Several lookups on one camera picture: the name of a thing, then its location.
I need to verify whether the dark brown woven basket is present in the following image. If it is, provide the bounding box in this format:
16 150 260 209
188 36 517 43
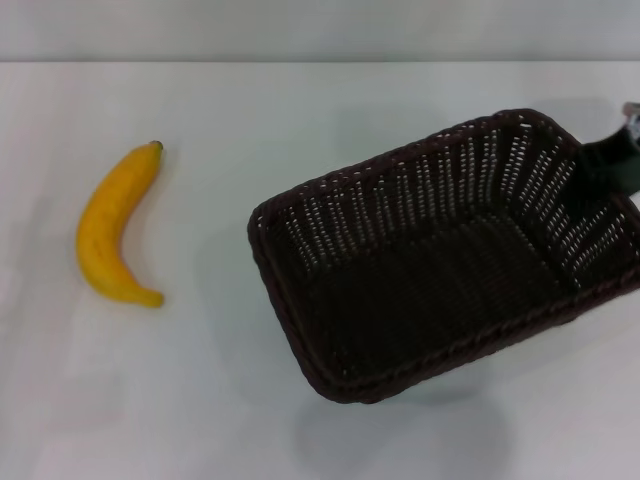
246 108 640 406

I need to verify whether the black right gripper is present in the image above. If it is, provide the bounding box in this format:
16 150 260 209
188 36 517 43
577 125 640 197

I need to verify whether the yellow banana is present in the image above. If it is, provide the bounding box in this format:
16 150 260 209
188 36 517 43
75 140 165 309

